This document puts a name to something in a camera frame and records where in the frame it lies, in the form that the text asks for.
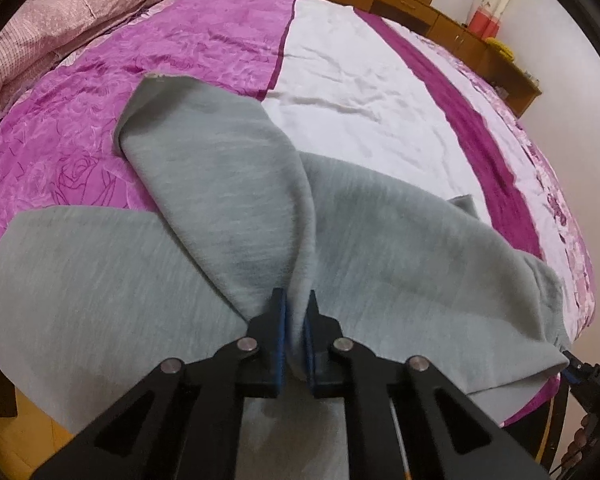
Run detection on pink striped quilt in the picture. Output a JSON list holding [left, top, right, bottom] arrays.
[[0, 0, 178, 128]]

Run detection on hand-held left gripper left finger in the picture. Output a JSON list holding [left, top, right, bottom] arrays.
[[30, 287, 288, 480]]

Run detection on wooden cabinet row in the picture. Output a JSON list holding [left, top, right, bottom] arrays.
[[170, 0, 543, 118]]

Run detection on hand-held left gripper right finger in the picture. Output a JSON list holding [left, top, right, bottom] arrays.
[[303, 291, 552, 480]]

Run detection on grey pants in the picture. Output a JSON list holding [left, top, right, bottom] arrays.
[[0, 75, 576, 480]]

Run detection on purple floral bedspread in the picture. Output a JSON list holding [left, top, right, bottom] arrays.
[[0, 0, 600, 427]]

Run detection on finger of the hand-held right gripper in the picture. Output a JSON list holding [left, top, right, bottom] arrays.
[[561, 349, 590, 387]]

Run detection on person's right hand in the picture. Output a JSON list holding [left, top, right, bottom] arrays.
[[561, 422, 600, 472]]

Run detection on yellow item on cabinet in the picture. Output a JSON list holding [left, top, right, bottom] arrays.
[[485, 36, 516, 62]]

